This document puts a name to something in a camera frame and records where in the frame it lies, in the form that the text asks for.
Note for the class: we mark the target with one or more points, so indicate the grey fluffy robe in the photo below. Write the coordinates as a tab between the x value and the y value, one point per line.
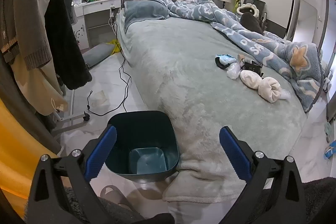
320	195

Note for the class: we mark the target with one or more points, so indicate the grey upholstered bed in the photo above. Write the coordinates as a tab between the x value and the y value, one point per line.
183	82

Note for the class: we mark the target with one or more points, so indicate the blue box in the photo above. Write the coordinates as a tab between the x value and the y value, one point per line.
330	151

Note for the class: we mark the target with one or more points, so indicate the blue printed fleece blanket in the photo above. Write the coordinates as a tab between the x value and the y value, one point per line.
236	16

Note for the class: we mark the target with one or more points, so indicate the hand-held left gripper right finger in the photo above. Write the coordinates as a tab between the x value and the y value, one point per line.
235	155

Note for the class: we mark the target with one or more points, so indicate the beige coat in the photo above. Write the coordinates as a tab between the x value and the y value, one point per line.
34	92

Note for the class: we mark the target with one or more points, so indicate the black curved plastic piece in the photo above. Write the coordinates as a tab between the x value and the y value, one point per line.
220	65

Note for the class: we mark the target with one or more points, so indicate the brown cardboard tape roll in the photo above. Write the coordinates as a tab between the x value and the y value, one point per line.
241	57

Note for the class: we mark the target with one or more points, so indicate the blue tissue packet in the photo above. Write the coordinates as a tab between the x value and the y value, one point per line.
225	58

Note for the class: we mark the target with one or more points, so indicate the clear plastic wrap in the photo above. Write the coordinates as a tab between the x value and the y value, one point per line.
233	71

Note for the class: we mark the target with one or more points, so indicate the white clothes rack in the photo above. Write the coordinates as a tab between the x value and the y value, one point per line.
73	119

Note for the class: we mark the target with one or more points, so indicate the black printed packet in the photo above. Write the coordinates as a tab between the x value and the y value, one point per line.
252	66

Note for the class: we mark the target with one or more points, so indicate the white plastic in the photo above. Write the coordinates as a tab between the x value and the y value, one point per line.
284	95

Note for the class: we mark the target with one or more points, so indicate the white power strip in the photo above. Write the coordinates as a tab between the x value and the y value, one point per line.
113	8

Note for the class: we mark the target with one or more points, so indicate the black office chair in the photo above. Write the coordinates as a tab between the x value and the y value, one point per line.
256	2

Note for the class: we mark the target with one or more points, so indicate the cream cloth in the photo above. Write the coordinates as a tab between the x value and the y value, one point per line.
250	79
270	90

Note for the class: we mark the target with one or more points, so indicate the crumpled paper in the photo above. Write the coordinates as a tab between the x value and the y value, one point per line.
99	98

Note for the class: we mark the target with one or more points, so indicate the grey cushion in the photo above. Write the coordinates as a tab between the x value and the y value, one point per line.
97	54

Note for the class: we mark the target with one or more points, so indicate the yellow bag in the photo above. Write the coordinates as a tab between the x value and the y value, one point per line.
115	47

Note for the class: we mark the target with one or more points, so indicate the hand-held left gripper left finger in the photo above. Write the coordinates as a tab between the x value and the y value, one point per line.
101	155

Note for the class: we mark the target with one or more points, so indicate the grey-blue pillow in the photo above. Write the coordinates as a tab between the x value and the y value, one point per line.
144	11

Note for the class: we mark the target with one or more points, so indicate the teal plastic bin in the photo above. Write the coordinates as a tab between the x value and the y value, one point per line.
147	132

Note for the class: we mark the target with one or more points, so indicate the white vanity desk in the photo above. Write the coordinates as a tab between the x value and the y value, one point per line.
97	16

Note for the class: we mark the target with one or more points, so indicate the brown knit cardigan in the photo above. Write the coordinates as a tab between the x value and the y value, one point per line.
23	29

